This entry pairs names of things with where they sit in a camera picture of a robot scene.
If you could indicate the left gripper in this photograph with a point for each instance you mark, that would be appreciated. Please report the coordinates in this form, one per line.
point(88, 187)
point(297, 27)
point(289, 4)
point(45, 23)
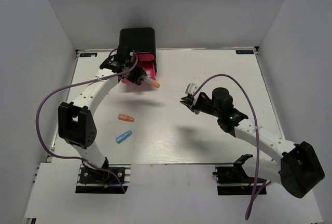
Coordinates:
point(136, 78)

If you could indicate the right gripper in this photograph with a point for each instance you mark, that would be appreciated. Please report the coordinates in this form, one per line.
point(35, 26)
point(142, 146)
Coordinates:
point(190, 103)

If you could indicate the orange white highlighter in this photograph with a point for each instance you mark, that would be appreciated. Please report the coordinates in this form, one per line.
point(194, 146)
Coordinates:
point(151, 82)

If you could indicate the pink drawer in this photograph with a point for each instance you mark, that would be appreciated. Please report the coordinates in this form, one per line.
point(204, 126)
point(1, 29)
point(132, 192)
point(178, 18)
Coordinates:
point(143, 57)
point(149, 69)

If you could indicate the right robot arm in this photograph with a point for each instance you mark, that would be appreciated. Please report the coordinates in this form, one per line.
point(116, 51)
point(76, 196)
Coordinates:
point(294, 166)

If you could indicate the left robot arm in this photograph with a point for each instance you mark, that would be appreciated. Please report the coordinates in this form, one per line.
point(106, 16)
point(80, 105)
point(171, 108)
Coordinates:
point(75, 119)

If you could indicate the black drawer cabinet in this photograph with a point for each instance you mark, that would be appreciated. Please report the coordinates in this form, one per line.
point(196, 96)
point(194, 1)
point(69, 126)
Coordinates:
point(141, 39)

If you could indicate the left blue table sticker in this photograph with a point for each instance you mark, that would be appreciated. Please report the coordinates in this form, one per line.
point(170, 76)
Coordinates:
point(88, 55)

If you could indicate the blue table sticker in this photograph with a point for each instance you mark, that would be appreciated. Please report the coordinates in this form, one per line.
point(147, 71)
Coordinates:
point(244, 52)
point(88, 55)

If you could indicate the right blue table sticker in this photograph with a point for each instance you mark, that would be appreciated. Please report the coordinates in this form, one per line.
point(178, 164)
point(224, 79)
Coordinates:
point(244, 52)

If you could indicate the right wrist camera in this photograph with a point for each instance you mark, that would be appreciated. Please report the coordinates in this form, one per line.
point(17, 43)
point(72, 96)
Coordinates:
point(191, 91)

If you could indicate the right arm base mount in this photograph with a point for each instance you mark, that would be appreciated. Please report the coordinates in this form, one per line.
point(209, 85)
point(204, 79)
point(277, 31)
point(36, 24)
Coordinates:
point(231, 178)

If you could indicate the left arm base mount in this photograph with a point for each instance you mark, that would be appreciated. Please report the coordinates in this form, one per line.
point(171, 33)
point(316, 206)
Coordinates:
point(90, 181)

